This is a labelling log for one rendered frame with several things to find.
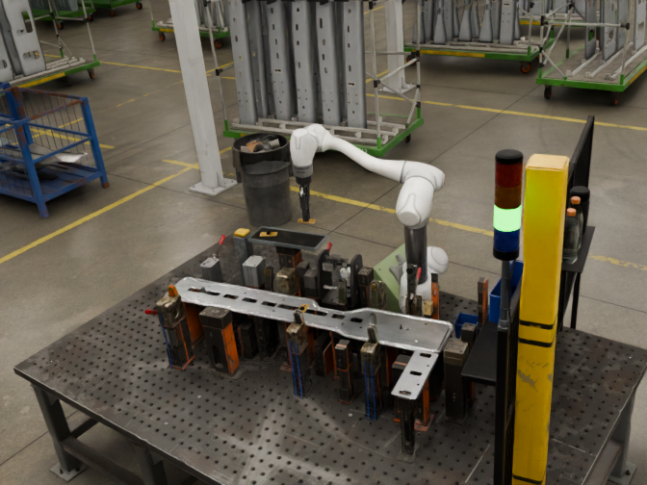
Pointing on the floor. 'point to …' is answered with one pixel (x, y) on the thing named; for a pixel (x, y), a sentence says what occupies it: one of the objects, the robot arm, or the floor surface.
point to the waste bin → (265, 176)
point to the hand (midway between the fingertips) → (305, 213)
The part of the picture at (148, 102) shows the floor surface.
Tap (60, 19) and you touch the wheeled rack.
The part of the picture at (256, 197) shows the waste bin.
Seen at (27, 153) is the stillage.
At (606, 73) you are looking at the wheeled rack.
